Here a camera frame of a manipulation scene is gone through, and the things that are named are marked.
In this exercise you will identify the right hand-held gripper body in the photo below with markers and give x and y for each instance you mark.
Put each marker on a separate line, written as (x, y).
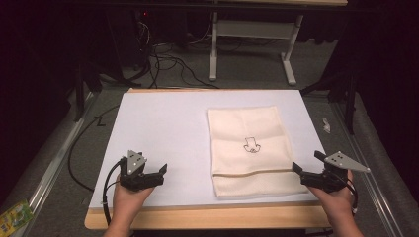
(336, 171)

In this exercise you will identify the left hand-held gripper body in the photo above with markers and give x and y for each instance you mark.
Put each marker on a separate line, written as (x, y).
(132, 164)

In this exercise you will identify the person's right hand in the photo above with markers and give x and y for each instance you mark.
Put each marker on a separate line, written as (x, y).
(334, 202)

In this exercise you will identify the person's left hand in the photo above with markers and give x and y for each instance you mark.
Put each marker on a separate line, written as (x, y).
(128, 200)

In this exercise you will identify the small clear plastic scrap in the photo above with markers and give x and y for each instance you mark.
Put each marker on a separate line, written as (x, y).
(326, 125)

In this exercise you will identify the white board table cover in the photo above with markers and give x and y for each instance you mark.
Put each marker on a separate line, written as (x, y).
(164, 131)

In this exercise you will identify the cream towel with black drawing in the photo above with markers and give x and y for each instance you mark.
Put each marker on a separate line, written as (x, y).
(250, 148)

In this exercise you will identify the black stand legs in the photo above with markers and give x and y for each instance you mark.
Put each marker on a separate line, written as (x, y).
(86, 89)
(346, 95)

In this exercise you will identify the green and yellow packet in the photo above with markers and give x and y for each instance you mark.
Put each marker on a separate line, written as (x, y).
(13, 219)

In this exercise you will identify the metal floor rail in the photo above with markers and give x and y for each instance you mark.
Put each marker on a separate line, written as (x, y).
(56, 161)
(365, 174)

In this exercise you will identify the white metal desk frame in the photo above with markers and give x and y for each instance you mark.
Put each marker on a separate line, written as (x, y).
(253, 29)

